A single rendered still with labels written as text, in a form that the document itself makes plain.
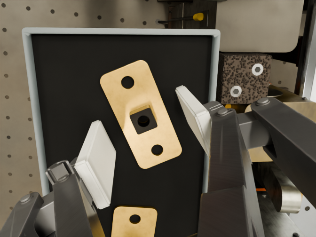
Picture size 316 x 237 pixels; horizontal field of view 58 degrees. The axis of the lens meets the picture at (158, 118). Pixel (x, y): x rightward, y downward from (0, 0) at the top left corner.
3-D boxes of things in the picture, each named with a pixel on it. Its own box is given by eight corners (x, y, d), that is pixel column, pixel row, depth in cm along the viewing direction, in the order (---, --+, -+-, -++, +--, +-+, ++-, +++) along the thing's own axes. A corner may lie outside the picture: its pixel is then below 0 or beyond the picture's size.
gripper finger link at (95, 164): (111, 206, 15) (98, 211, 15) (116, 152, 22) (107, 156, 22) (86, 160, 14) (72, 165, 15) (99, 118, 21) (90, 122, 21)
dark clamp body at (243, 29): (205, 40, 67) (296, 54, 30) (154, 39, 66) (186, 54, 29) (207, 6, 65) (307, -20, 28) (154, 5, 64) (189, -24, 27)
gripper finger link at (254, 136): (222, 135, 13) (284, 110, 13) (197, 106, 18) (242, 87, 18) (232, 162, 13) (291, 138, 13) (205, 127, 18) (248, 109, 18)
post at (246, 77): (190, 61, 68) (267, 104, 30) (169, 61, 67) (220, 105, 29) (191, 39, 66) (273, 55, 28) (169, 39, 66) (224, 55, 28)
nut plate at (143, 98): (183, 152, 24) (185, 158, 23) (141, 169, 24) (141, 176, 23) (145, 57, 21) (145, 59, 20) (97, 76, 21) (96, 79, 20)
